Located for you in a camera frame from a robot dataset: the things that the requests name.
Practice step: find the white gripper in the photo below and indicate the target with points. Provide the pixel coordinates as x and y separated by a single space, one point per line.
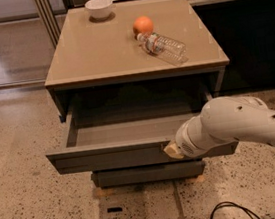
186 140

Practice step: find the grey top drawer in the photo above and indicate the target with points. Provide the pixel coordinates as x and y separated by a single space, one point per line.
114 138

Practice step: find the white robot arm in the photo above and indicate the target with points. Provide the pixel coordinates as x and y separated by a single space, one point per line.
221 121

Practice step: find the tan top drawer cabinet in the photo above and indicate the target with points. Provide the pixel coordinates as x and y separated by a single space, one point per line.
91 53

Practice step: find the clear plastic water bottle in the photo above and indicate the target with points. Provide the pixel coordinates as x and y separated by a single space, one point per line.
164 48

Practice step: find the orange fruit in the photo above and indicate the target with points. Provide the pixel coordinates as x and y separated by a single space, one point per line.
142 24

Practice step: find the white ceramic bowl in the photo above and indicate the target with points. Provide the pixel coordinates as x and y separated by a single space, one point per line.
99 9

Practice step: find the metal frame post left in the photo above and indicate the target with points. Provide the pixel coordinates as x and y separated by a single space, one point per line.
45 12

